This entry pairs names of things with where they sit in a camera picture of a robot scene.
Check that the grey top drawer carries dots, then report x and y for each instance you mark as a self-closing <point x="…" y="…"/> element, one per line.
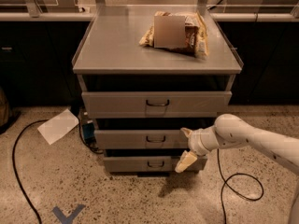
<point x="155" y="104"/>

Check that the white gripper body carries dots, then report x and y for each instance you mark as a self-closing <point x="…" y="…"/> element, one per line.
<point x="196" y="142"/>

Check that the grey drawer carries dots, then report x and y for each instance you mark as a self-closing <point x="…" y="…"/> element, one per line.
<point x="141" y="164"/>
<point x="155" y="104"/>
<point x="141" y="139"/>

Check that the grey drawer cabinet frame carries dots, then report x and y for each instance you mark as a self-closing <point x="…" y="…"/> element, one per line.
<point x="111" y="59"/>

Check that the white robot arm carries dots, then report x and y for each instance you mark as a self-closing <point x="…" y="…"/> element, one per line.
<point x="230" y="131"/>

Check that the blue power box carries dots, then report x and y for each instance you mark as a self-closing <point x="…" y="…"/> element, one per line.
<point x="88" y="131"/>

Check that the white paper sheet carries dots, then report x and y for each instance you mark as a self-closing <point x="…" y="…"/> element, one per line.
<point x="59" y="126"/>

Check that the brown yellow snack bag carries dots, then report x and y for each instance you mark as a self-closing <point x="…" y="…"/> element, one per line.
<point x="182" y="32"/>

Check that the brown bag at left edge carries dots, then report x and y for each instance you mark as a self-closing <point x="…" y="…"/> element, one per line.
<point x="5" y="110"/>

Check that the grey bottom drawer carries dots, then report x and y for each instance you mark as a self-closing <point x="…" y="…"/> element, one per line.
<point x="141" y="164"/>

